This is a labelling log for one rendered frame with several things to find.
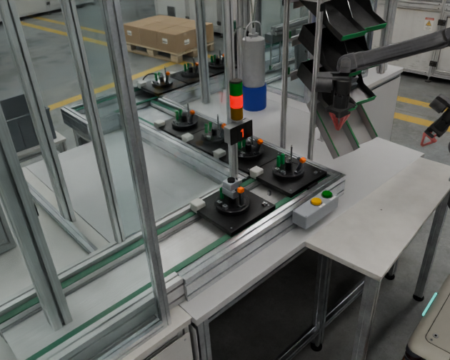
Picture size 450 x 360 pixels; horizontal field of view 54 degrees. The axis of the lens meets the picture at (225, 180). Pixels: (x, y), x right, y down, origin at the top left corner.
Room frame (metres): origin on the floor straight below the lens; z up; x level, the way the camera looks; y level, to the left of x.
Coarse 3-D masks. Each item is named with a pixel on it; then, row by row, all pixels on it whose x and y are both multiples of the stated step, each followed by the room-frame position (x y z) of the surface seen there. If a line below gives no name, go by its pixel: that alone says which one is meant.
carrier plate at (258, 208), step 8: (216, 192) 1.53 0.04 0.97; (248, 192) 1.52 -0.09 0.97; (208, 200) 1.48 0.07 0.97; (256, 200) 1.46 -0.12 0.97; (264, 200) 1.46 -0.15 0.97; (208, 208) 1.43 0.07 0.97; (256, 208) 1.41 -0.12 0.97; (264, 208) 1.41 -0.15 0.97; (272, 208) 1.41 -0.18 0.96; (208, 216) 1.37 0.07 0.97; (216, 216) 1.37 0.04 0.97; (224, 216) 1.36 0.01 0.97; (232, 216) 1.36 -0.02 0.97; (240, 216) 1.36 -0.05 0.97; (248, 216) 1.36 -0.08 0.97; (256, 216) 1.35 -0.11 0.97; (216, 224) 1.33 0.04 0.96; (224, 224) 1.32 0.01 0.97; (232, 224) 1.31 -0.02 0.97; (240, 224) 1.31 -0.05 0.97; (248, 224) 1.32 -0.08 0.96; (232, 232) 1.27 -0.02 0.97
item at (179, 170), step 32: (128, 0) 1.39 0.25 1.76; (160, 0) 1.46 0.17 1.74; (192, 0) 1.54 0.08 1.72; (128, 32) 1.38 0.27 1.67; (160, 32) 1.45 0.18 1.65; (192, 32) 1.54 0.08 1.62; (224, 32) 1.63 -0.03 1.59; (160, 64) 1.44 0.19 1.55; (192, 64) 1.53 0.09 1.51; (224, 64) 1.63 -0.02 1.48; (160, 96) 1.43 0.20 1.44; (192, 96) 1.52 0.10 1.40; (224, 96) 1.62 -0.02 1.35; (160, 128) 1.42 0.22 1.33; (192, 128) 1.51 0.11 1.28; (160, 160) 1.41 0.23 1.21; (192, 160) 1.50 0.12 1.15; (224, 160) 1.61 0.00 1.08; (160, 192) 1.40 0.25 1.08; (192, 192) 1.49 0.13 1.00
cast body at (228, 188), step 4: (224, 180) 1.44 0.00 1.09; (228, 180) 1.43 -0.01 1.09; (232, 180) 1.42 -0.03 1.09; (236, 180) 1.44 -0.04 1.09; (224, 184) 1.43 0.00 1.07; (228, 184) 1.41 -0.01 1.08; (232, 184) 1.41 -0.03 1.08; (236, 184) 1.43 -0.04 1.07; (224, 188) 1.43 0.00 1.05; (228, 188) 1.42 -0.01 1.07; (232, 188) 1.41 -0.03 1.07; (236, 188) 1.43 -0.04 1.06; (224, 192) 1.43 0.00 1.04; (228, 192) 1.42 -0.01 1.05; (232, 192) 1.40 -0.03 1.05; (236, 192) 1.41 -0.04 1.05; (232, 196) 1.40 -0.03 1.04; (236, 196) 1.41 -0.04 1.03
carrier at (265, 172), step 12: (288, 156) 1.66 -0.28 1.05; (252, 168) 1.68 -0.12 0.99; (264, 168) 1.71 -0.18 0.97; (276, 168) 1.64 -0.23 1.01; (288, 168) 1.65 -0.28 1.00; (312, 168) 1.68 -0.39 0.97; (264, 180) 1.61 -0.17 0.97; (276, 180) 1.60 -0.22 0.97; (288, 180) 1.59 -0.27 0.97; (300, 180) 1.59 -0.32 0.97; (312, 180) 1.59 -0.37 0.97; (288, 192) 1.51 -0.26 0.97
